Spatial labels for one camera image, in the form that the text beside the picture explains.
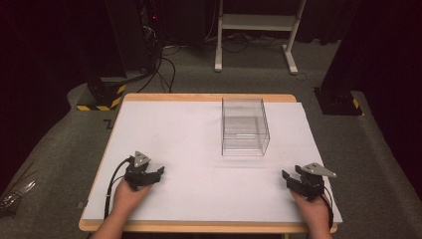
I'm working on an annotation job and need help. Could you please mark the clear plastic bag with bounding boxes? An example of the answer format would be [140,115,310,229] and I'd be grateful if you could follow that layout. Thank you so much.
[0,178,38,214]

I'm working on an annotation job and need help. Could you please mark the white metal stand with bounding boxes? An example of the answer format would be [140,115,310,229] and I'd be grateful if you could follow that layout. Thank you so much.
[214,0,309,76]

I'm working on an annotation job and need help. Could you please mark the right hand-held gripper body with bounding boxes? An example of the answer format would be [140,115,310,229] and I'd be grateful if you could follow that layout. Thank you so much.
[294,161,337,202]

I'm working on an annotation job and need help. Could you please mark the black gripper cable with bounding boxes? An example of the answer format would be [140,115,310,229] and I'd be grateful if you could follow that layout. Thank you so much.
[318,186,334,230]
[103,156,133,221]

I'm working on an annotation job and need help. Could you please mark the person's right hand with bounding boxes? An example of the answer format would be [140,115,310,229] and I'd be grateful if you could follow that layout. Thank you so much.
[290,190,332,231]

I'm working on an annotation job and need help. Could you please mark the black equipment rack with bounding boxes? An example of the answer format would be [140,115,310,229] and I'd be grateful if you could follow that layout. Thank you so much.
[137,0,164,73]

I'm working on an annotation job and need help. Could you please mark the black floor cables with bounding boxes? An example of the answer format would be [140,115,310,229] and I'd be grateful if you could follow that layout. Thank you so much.
[135,43,177,95]

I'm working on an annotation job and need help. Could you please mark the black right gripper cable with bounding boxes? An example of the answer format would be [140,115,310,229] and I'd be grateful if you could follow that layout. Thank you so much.
[318,186,334,230]

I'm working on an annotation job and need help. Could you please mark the clear plastic box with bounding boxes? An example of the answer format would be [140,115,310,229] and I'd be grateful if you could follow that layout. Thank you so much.
[220,97,271,157]

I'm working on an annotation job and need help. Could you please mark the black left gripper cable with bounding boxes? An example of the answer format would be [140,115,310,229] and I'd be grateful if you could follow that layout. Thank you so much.
[103,156,133,221]

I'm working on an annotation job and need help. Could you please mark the wooden table with white top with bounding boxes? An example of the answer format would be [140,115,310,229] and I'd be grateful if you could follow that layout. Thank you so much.
[81,100,343,224]

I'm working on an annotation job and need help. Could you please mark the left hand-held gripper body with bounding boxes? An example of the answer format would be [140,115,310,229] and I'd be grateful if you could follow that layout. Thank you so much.
[123,150,157,192]

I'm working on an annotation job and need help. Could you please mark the black square stand base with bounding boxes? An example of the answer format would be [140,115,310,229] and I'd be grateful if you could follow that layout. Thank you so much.
[313,86,363,117]

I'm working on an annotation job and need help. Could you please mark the black base with yellow stripes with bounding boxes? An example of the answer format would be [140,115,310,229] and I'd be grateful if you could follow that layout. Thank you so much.
[76,76,128,113]

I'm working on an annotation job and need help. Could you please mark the person's left hand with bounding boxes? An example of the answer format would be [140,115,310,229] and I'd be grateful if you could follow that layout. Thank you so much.
[110,178,153,221]

